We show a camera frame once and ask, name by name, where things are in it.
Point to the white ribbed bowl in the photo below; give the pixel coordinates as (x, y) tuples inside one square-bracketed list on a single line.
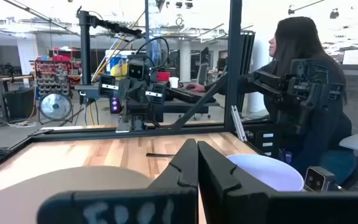
[(266, 171)]

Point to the black storage bin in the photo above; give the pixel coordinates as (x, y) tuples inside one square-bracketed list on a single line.
[(19, 104)]

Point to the dark slender utensil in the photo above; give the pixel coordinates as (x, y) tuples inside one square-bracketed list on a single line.
[(160, 154)]

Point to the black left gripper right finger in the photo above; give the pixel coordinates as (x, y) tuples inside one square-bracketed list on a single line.
[(228, 199)]

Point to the black computer keyboard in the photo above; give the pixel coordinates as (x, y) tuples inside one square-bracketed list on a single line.
[(185, 95)]

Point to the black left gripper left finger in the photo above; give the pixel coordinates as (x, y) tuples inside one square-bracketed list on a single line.
[(172, 199)]

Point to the black desk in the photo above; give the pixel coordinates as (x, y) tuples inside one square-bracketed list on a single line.
[(182, 107)]

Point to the black folded panels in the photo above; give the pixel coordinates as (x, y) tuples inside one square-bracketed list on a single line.
[(247, 62)]

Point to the red parts shelf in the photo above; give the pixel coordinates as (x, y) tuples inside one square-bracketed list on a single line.
[(51, 77)]

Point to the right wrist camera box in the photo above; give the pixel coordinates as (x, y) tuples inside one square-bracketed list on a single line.
[(136, 70)]

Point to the round metal floor fan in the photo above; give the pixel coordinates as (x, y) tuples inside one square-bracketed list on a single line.
[(55, 106)]

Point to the white paper cup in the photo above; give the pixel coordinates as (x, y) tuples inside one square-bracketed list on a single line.
[(174, 82)]

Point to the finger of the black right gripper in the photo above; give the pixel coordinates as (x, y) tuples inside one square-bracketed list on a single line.
[(159, 93), (107, 85)]

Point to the white blue yellow bucket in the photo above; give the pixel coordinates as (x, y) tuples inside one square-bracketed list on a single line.
[(117, 65)]

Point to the person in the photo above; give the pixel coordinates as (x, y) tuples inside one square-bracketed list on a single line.
[(300, 40)]

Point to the grey round plate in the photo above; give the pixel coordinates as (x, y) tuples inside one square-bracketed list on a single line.
[(26, 193)]

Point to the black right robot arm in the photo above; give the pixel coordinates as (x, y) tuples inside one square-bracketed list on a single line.
[(135, 116)]

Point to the silver aluminium extrusion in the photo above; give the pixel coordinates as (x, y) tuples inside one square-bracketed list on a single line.
[(238, 124)]

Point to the small table-level camera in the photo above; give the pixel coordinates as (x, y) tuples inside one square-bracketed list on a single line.
[(317, 180)]

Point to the computer tower purple light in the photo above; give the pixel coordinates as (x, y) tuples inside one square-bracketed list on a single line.
[(115, 105)]

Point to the black metal table frame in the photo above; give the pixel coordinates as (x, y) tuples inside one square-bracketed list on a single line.
[(233, 62)]

